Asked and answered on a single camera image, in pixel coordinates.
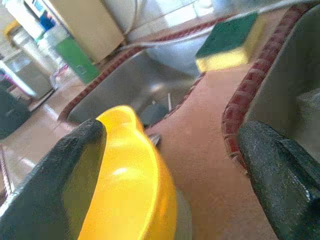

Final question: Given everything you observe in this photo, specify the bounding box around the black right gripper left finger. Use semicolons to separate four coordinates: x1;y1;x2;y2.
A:
0;119;108;240

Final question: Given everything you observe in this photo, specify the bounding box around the dark blue cup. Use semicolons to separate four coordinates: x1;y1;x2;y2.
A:
139;103;168;126

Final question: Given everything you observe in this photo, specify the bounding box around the black kettle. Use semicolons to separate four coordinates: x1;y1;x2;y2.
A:
0;79;32;141

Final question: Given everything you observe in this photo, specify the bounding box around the yellow green sponge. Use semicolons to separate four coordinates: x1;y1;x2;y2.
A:
194;11;266;73

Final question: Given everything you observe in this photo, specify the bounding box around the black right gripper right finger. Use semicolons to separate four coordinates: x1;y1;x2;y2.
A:
237;120;320;240

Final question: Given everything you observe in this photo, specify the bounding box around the green dish soap bottle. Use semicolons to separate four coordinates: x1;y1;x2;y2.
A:
37;9;101;85

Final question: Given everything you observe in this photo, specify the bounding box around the yellow plastic bowl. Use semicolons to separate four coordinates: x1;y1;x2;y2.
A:
77;104;178;240

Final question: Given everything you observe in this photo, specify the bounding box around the large clear plastic jar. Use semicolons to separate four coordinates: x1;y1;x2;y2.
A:
4;32;55;100

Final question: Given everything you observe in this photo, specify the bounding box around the steel sink basin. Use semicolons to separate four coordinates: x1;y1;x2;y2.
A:
242;4;320;141
58;37;213;126

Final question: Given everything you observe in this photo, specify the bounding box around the beige water purifier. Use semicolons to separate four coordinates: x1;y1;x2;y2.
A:
23;0;126;65

